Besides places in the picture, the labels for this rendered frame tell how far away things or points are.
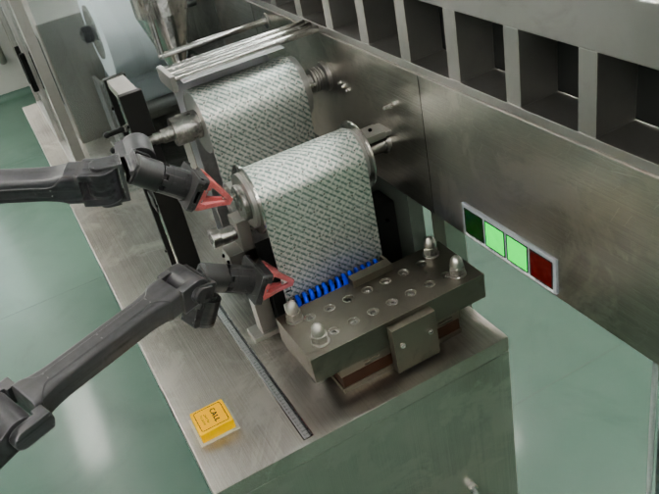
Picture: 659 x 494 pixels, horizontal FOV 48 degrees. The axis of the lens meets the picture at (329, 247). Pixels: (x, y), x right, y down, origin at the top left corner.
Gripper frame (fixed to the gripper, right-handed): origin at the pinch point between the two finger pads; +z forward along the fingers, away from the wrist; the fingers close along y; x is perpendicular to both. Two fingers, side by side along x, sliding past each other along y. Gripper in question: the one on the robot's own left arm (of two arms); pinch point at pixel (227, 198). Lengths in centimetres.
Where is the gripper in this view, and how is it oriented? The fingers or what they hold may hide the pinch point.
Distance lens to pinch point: 145.4
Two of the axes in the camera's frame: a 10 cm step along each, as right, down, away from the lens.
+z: 7.8, 2.4, 5.8
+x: 4.4, -8.6, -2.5
